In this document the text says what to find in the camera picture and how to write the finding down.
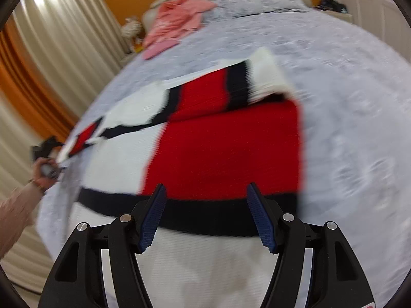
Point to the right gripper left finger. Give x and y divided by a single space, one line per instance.
76 278

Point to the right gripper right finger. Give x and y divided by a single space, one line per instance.
336 278

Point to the white red black knit sweater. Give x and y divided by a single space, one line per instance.
205 137

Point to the pink clothes pile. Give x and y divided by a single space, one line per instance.
175 20

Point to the left hand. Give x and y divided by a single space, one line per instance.
41 181

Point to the orange curtain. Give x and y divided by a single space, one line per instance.
27 90

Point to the cream curtain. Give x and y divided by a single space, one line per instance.
77 47

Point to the grey butterfly bed sheet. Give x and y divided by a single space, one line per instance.
353 96

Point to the grey patterned pillow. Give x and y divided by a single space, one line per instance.
229 9

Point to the right nightstand with items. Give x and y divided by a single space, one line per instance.
335 9

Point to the white wardrobe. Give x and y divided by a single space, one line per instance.
383 19

